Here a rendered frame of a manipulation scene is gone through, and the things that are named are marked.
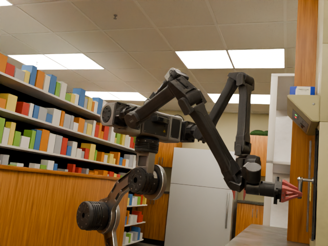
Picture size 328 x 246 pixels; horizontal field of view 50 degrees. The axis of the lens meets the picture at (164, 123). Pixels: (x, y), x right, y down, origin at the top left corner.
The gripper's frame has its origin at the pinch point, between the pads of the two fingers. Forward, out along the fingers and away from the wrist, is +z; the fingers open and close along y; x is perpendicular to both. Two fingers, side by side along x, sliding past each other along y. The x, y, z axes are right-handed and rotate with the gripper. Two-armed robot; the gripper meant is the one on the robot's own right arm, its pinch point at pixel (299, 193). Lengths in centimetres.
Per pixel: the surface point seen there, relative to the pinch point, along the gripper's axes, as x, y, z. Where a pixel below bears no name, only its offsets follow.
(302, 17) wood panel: -55, 71, -3
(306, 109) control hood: -29.9, 9.8, 0.0
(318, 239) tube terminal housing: 7.6, -15.4, 6.5
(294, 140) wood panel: -3.9, 36.9, -2.8
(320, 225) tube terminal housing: 3.6, -12.8, 7.0
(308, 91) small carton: -32.6, 23.4, 0.7
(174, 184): 274, 395, -192
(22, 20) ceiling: -45, 191, -275
